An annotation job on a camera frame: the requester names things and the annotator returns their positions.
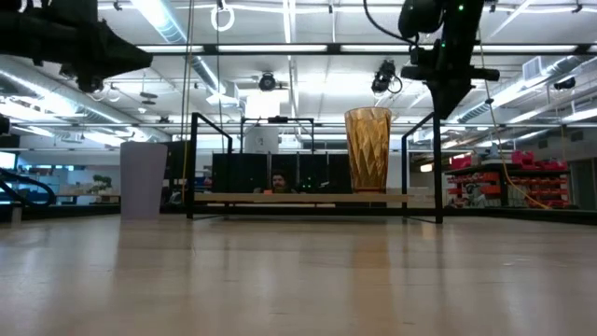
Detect black curved cable carrier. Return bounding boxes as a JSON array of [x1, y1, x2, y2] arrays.
[[0, 166, 58, 207]]

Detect white cylindrical column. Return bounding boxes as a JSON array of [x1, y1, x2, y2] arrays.
[[244, 125, 281, 155]]

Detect shelving with red bins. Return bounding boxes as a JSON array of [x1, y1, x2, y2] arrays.
[[444, 149, 571, 209]]

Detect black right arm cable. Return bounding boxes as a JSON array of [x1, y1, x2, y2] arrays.
[[362, 0, 417, 48]]

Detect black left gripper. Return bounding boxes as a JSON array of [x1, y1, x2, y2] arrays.
[[0, 0, 154, 94]]

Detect grey and yellow cable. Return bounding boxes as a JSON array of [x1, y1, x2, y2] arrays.
[[476, 27, 552, 211]]

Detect yellow hanging cable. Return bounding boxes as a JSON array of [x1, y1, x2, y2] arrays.
[[180, 0, 196, 205]]

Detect black overhead rig bar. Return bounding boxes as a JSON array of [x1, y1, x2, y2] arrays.
[[134, 43, 597, 57]]

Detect round black ceiling camera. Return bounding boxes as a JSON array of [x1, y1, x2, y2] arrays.
[[257, 72, 278, 92]]

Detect amber faceted plastic cup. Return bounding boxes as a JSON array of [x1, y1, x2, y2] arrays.
[[343, 106, 394, 194]]

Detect black metal shelf wooden board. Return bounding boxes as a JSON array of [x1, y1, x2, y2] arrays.
[[186, 111, 445, 225]]

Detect white looped cable ring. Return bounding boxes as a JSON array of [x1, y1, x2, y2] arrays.
[[209, 4, 236, 34]]

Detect lilac plastic cup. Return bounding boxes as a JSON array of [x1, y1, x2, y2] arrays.
[[119, 141, 169, 221]]

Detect person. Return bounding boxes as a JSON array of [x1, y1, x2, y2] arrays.
[[253, 169, 300, 195]]

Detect green potted plant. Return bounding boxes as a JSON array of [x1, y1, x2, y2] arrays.
[[87, 174, 114, 195]]

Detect black partition panels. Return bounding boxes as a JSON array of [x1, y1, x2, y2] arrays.
[[212, 152, 354, 195]]

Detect black computer monitor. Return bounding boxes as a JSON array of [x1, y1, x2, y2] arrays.
[[162, 139, 198, 181]]

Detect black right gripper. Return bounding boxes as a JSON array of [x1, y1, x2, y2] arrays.
[[400, 38, 501, 120]]

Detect black overhead camera with cable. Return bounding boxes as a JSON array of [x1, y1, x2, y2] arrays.
[[370, 59, 404, 95]]

